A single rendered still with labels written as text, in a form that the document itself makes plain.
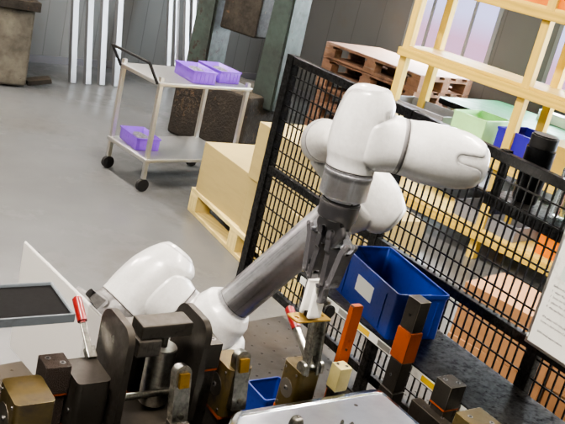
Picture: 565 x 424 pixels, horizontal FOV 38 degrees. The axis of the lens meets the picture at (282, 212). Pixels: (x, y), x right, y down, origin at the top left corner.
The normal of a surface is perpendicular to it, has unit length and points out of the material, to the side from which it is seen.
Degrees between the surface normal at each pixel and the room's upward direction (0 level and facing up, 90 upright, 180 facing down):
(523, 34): 90
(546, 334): 90
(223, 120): 90
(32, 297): 0
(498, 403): 0
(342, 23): 90
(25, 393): 0
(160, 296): 66
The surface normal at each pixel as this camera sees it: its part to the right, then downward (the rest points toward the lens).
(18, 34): 0.46, 0.39
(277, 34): -0.55, 0.15
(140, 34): 0.63, 0.39
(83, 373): 0.22, -0.92
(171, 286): 0.36, -0.11
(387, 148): 0.06, 0.36
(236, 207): -0.83, -0.01
